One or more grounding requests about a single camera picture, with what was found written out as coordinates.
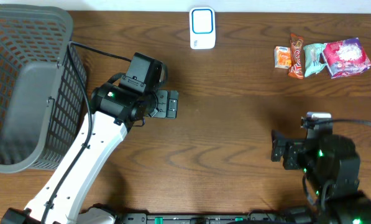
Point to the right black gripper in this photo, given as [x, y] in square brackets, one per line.
[293, 148]

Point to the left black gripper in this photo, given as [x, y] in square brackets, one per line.
[168, 103]

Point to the teal packet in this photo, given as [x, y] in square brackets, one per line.
[313, 64]

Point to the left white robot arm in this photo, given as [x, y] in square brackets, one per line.
[116, 108]

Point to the grey plastic shopping basket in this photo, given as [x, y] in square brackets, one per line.
[40, 87]

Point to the orange red snack bar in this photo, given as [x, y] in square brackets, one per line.
[296, 70]

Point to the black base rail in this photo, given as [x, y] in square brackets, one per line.
[142, 218]

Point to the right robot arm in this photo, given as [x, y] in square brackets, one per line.
[331, 165]

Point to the small orange tissue pack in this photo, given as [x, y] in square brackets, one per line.
[282, 57]

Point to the purple red snack bag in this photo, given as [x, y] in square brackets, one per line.
[346, 58]

